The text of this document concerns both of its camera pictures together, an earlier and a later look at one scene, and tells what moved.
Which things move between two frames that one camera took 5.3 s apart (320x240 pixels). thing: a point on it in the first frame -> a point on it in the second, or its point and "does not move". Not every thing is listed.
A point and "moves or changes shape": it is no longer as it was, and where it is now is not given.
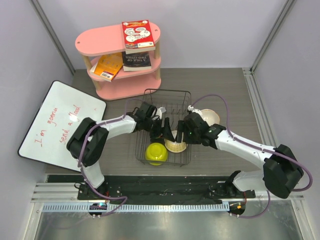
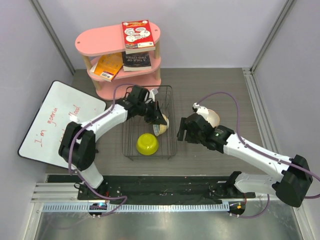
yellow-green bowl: [156, 151] -> [147, 144]
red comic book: [138, 36] does not move
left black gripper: [162, 134] -> [156, 114]
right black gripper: [183, 127] does not move
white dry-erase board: [64, 107] does not move
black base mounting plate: [157, 188] does not move
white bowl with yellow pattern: [175, 147] moves or changes shape
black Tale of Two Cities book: [136, 61] does not move
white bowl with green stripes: [210, 116] does not move
